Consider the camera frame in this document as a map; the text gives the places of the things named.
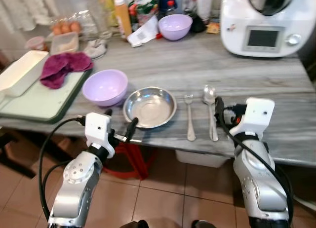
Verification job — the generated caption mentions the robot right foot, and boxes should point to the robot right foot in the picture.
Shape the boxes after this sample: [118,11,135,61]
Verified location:
[191,220,216,228]

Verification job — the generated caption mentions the clear glass jar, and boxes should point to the clear glass jar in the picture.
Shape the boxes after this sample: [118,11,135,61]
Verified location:
[74,10,100,39]

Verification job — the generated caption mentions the stainless steel spoon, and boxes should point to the stainless steel spoon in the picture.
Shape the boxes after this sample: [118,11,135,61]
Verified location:
[202,85,220,143]

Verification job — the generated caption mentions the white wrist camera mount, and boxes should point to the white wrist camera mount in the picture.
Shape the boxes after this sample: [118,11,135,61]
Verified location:
[84,113,116,146]
[237,97,276,138]

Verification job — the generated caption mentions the small grey rag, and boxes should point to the small grey rag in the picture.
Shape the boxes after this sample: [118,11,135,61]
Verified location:
[82,39,107,60]

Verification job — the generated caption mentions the orange sauce bottle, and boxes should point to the orange sauce bottle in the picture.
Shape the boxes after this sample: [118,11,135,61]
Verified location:
[114,0,133,39]

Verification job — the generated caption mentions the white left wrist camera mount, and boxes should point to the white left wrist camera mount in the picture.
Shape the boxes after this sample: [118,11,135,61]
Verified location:
[84,113,116,146]

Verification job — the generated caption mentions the white storage box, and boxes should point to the white storage box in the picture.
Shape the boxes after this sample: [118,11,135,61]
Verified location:
[175,149,234,169]

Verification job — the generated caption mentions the white rectangular dish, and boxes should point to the white rectangular dish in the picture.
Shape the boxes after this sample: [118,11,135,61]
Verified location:
[0,50,49,98]

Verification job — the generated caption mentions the small pink cup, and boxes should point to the small pink cup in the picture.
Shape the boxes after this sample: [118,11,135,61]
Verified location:
[26,36,48,52]

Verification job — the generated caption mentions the lilac plastic bowl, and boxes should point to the lilac plastic bowl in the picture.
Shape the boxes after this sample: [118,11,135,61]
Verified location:
[158,14,194,41]
[82,69,129,108]

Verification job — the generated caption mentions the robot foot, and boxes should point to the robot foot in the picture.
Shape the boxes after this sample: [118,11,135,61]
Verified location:
[118,220,149,228]
[191,220,216,228]

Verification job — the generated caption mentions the stainless steel fork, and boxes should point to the stainless steel fork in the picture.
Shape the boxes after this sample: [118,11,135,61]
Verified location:
[184,94,197,142]

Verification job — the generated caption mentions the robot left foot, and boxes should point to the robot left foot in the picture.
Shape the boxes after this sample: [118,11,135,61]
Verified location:
[118,220,149,228]

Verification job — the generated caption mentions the magenta cloth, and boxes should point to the magenta cloth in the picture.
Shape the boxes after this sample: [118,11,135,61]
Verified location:
[39,52,94,90]

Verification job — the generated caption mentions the clear plastic food container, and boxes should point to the clear plastic food container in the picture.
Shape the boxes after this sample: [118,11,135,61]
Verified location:
[49,32,80,55]

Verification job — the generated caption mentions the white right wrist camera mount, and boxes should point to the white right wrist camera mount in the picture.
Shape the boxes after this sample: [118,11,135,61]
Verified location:
[237,97,276,138]

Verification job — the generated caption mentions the tray of brown eggs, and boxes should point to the tray of brown eggs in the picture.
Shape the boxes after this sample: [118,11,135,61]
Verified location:
[51,20,82,37]

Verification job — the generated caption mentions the white printed packet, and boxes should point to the white printed packet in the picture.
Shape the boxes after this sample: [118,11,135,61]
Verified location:
[127,16,160,47]

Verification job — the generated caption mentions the red plastic stool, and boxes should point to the red plastic stool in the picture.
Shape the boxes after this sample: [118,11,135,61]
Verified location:
[103,141,150,181]

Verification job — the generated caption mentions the round stainless steel plate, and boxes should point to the round stainless steel plate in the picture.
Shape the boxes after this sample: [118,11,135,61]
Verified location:
[123,87,177,129]

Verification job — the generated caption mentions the pale green serving tray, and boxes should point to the pale green serving tray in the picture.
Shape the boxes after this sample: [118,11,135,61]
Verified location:
[0,65,92,124]

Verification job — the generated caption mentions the white kitchen cooking machine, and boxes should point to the white kitchen cooking machine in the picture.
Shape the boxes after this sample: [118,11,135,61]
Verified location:
[220,0,316,59]

